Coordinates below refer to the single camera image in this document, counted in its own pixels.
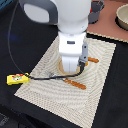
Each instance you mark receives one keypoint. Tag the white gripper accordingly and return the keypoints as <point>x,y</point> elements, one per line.
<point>73,50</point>

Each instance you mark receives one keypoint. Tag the large grey pot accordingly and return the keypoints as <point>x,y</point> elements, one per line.
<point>96,7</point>

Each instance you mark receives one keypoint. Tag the yellow butter box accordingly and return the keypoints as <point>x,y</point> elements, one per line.
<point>16,79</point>

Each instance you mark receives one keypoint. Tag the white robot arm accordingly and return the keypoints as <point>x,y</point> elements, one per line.
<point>71,18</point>

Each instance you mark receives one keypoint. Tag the white woven placemat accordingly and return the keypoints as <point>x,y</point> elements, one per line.
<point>76,105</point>

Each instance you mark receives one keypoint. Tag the beige bowl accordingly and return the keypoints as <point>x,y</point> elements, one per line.
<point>122,15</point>

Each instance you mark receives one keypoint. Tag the knife with wooden handle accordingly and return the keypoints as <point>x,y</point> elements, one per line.
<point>92,60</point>

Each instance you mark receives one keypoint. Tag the fork with wooden handle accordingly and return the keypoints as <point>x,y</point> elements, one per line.
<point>68,81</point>

